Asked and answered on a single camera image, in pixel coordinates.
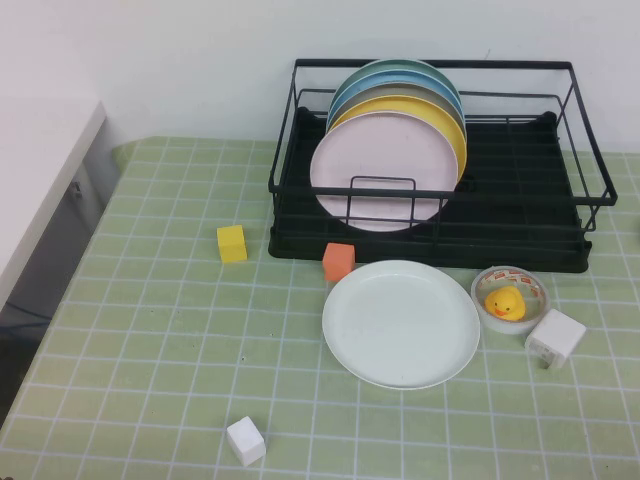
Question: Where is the white plate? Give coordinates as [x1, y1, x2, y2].
[321, 259, 482, 391]

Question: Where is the pink plate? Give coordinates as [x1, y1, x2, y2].
[309, 112, 460, 234]

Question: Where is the grey plate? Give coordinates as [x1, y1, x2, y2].
[327, 82, 466, 126]

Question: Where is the yellow plate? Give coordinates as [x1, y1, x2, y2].
[325, 94, 470, 177]

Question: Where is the blue plate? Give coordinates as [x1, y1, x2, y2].
[329, 69, 462, 119]

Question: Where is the green plate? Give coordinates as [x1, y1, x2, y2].
[333, 58, 459, 101]

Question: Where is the orange cube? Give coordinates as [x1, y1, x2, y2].
[322, 242, 357, 282]

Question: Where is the yellow cube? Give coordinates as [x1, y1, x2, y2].
[216, 224, 249, 264]

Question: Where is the green checked tablecloth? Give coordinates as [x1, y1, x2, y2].
[0, 135, 640, 480]

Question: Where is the yellow rubber duck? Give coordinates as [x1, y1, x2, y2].
[483, 285, 527, 321]

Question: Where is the clear tape roll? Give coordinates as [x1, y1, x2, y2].
[470, 265, 551, 336]

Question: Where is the white cube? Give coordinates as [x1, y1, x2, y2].
[225, 415, 267, 468]

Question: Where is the white plug charger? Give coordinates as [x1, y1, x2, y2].
[523, 308, 588, 370]

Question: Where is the black wire dish rack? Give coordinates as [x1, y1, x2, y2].
[267, 58, 619, 275]

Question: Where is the blue floor cable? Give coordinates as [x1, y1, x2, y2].
[2, 299, 54, 334]

